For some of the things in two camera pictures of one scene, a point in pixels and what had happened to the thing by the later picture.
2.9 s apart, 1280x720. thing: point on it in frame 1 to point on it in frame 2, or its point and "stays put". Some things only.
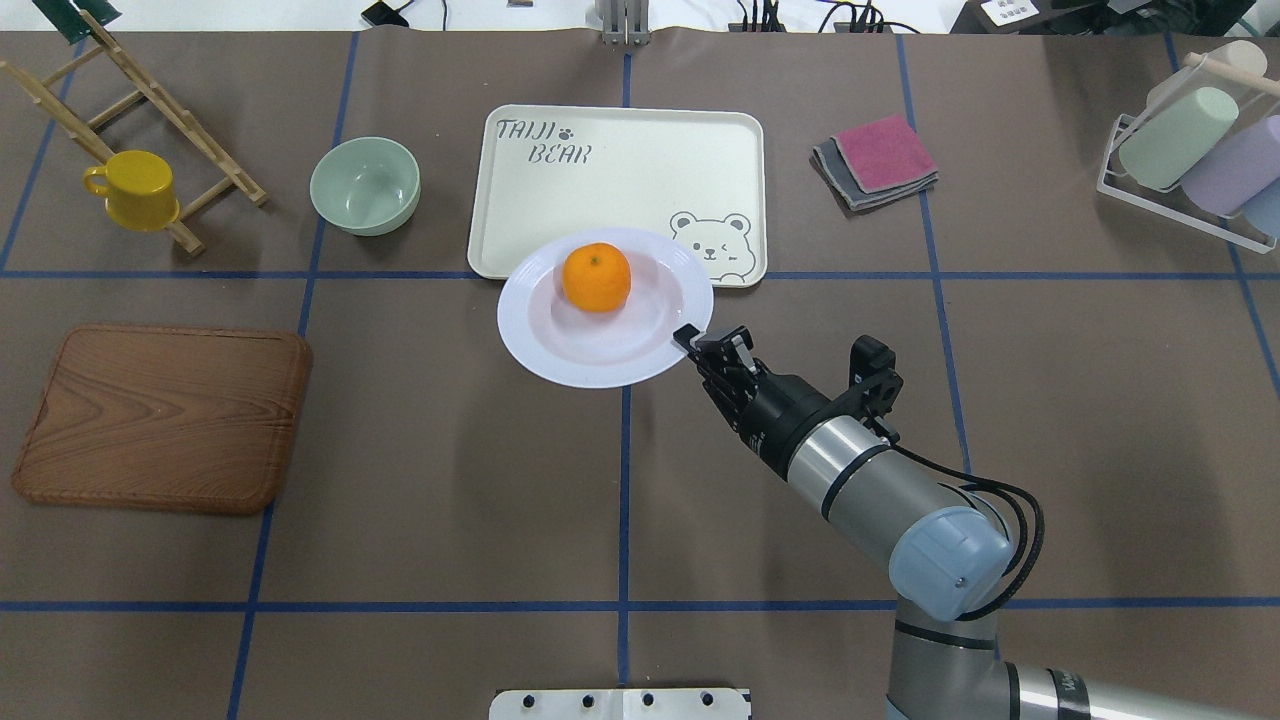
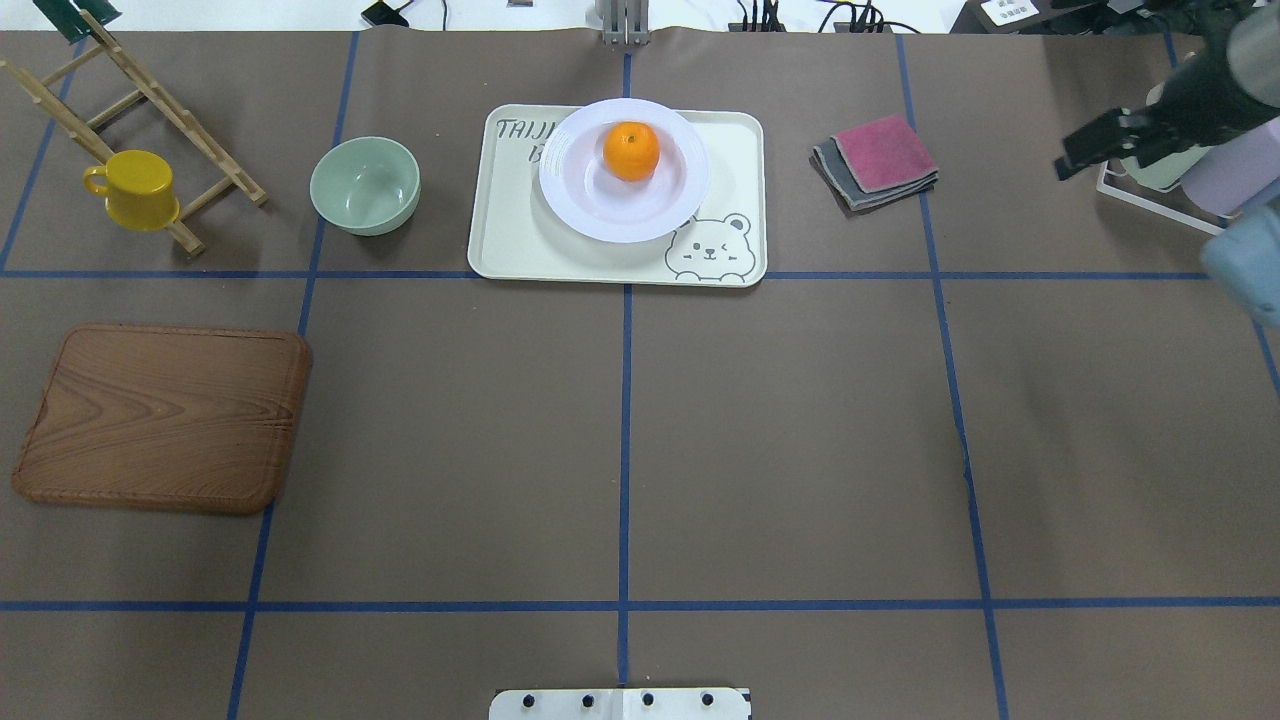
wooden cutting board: [165, 418] stays put
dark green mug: [69, 21] stays put
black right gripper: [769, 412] to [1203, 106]
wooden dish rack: [85, 139] stays put
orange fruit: [596, 276] to [631, 151]
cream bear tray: [696, 174] stays put
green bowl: [366, 185] stays put
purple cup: [1238, 171] stays put
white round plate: [668, 291] to [585, 193]
